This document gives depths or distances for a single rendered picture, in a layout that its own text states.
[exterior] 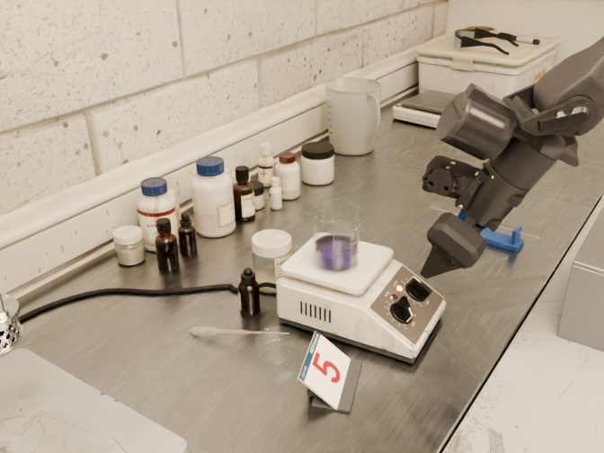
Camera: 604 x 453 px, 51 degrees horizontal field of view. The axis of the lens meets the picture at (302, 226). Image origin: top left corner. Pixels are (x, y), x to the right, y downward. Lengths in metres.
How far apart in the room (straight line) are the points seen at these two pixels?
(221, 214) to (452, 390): 0.50
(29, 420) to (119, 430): 0.11
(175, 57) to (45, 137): 0.29
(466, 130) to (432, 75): 1.19
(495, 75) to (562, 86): 1.10
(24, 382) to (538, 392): 0.61
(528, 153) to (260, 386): 0.41
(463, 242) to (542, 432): 0.23
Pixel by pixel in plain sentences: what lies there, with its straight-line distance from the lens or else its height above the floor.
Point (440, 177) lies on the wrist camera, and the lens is 0.74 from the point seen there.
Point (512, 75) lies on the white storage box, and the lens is 1.79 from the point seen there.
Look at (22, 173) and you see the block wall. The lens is 1.04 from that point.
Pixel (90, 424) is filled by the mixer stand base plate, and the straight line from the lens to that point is 0.77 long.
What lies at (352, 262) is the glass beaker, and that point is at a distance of 0.83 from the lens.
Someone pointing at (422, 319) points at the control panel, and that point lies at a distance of 0.85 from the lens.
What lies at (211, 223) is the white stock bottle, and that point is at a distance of 1.10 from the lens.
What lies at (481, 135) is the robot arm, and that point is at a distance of 0.70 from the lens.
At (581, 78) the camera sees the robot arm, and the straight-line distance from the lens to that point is 0.71.
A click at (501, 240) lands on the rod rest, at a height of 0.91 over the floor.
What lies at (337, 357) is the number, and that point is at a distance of 0.81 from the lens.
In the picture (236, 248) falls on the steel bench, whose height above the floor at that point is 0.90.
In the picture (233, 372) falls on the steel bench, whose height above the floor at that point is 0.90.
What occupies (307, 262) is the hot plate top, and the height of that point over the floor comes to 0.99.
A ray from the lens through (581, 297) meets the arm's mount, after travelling 0.88.
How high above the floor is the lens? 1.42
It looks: 27 degrees down
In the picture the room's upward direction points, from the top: 1 degrees counter-clockwise
